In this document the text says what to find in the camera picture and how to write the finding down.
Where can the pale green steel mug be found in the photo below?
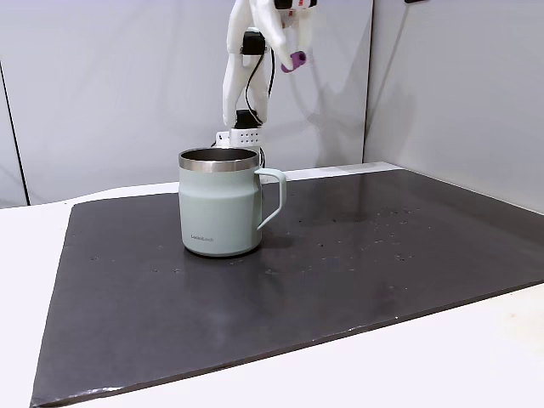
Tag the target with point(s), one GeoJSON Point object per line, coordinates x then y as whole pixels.
{"type": "Point", "coordinates": [217, 212]}

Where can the dark grey table mat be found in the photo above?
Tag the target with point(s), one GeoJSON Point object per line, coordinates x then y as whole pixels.
{"type": "Point", "coordinates": [255, 306]}

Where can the black wall fixture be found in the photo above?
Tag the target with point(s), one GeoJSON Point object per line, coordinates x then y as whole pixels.
{"type": "Point", "coordinates": [415, 1]}

